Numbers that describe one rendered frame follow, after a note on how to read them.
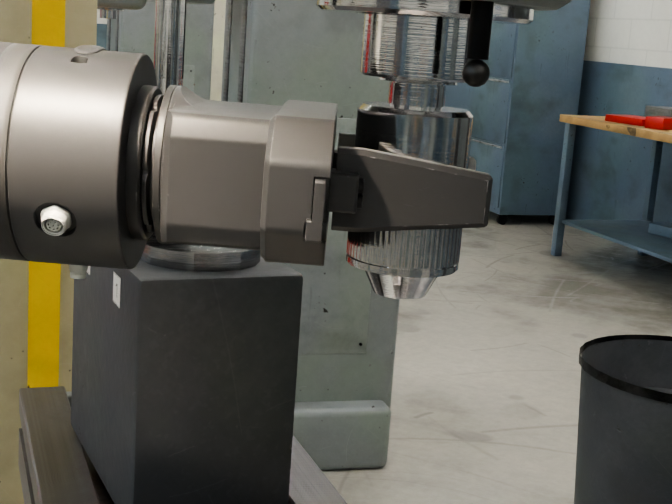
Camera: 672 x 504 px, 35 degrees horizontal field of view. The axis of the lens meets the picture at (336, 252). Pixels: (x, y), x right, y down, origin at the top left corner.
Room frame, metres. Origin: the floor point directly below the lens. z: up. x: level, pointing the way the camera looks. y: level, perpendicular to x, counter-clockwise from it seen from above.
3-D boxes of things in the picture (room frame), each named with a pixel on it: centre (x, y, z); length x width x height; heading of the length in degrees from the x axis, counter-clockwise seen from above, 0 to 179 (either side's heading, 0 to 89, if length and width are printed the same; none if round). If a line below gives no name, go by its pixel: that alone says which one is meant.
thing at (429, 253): (0.44, -0.03, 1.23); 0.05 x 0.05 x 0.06
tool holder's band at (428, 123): (0.44, -0.03, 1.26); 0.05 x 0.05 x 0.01
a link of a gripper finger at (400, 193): (0.41, -0.03, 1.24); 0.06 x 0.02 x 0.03; 90
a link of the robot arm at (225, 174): (0.44, 0.06, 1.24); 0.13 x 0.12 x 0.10; 0
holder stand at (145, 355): (0.82, 0.12, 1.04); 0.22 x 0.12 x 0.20; 25
